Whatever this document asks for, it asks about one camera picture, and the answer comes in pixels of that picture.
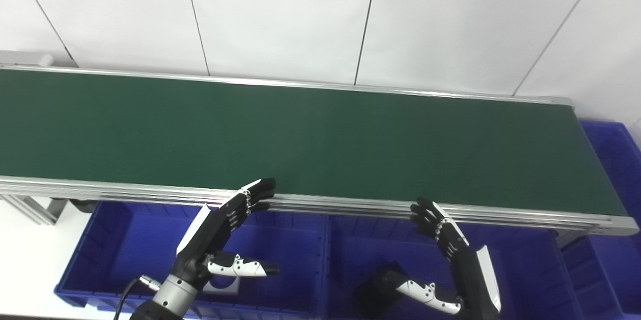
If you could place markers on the grey conveyor end housing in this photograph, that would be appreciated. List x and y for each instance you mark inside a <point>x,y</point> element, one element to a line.
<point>25,58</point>

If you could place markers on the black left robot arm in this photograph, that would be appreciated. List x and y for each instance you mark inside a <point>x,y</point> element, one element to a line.
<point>168,300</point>

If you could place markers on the aluminium conveyor leg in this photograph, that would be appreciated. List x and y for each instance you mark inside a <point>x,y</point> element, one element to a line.
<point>30,209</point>
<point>568,238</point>

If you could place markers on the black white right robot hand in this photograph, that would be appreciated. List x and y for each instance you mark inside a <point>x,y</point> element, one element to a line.
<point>475,280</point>

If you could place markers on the green conveyor belt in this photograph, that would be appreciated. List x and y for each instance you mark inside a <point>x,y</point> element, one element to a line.
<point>300,134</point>

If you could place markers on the black part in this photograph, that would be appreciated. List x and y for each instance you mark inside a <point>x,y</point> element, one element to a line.
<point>368,292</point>

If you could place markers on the black conveyor motor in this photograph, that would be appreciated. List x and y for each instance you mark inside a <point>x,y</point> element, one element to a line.
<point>84,206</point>

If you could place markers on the blue plastic bin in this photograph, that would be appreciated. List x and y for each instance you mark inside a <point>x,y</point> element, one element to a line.
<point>613,170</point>
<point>130,250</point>
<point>531,280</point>

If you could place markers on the white block with round hole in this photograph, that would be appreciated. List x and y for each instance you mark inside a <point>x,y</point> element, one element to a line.
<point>225,284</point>

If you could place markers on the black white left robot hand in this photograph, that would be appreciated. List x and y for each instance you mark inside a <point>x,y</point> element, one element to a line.
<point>205,240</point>

